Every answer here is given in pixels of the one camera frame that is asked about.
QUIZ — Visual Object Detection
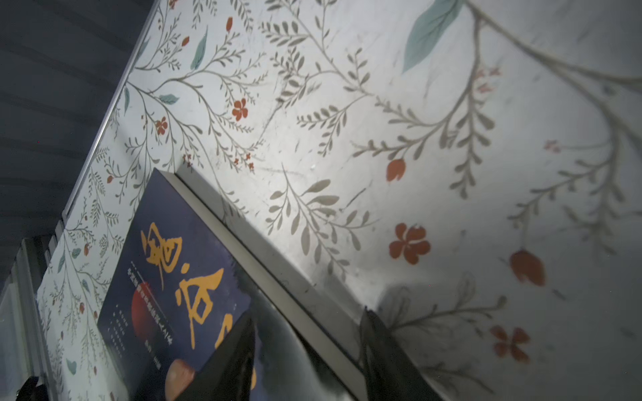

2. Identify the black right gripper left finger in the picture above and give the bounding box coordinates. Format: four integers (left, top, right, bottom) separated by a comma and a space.
176, 312, 256, 400

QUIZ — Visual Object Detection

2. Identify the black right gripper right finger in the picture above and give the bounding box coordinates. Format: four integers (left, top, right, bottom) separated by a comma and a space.
359, 308, 442, 401

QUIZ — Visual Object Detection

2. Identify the dark portrait book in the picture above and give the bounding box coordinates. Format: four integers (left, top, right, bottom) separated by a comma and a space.
98, 170, 367, 400

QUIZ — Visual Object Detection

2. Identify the floral table mat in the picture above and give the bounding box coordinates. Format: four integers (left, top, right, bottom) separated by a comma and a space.
37, 1, 641, 400

